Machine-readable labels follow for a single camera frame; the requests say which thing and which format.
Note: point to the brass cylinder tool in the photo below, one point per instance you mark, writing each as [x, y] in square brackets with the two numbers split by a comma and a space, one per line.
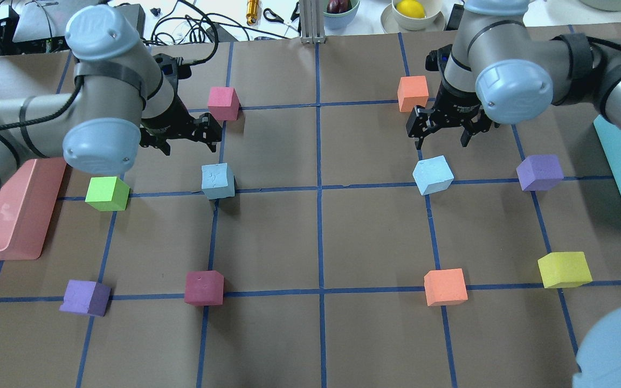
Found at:
[252, 12]

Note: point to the pink block left rear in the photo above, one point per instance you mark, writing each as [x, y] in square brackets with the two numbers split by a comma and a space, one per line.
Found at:
[204, 288]

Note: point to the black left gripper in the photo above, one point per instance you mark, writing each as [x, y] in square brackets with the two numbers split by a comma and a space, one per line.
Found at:
[166, 127]

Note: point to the pink block left front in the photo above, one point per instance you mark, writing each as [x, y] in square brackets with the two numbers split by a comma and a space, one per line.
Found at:
[223, 103]

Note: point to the orange block right rear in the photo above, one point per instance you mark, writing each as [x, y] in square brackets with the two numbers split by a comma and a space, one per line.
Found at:
[445, 287]

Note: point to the aluminium frame post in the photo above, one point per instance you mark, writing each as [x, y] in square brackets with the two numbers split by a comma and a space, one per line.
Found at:
[312, 22]

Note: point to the green block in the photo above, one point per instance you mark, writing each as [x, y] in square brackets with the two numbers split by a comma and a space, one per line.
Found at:
[107, 194]

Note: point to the green bowl with fruit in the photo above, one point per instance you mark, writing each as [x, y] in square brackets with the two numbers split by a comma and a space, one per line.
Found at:
[338, 14]

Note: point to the purple block left side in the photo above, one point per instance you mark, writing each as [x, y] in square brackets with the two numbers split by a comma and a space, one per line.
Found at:
[86, 298]

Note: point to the purple block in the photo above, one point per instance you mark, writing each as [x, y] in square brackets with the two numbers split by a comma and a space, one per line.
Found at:
[86, 298]
[539, 172]

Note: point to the purple block right side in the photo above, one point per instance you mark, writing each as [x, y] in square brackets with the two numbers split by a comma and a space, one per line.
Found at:
[539, 172]

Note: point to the black scissors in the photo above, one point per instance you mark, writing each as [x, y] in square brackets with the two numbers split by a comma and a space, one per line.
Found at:
[270, 16]

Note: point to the cream bowl with lemon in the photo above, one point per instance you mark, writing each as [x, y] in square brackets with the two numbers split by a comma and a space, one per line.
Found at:
[405, 16]

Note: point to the orange block right front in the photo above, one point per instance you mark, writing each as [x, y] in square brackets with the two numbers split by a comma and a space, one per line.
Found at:
[412, 91]

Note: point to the light blue block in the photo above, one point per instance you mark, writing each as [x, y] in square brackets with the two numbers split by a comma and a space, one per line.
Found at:
[218, 181]
[432, 175]

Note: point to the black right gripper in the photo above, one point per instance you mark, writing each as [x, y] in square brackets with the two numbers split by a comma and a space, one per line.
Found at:
[457, 106]

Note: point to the pink block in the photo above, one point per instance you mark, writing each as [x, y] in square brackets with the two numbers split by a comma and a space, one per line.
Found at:
[204, 288]
[223, 103]

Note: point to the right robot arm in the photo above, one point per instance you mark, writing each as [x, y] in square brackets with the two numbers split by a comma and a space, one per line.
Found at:
[495, 73]

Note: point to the yellow block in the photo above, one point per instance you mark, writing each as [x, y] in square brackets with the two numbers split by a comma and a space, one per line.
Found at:
[564, 270]

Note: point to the orange block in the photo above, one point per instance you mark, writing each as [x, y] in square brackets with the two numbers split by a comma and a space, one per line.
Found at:
[412, 91]
[445, 287]

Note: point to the pink tray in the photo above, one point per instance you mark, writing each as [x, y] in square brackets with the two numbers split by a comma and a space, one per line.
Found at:
[27, 202]

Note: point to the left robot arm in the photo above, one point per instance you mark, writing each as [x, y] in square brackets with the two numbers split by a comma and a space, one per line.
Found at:
[121, 101]

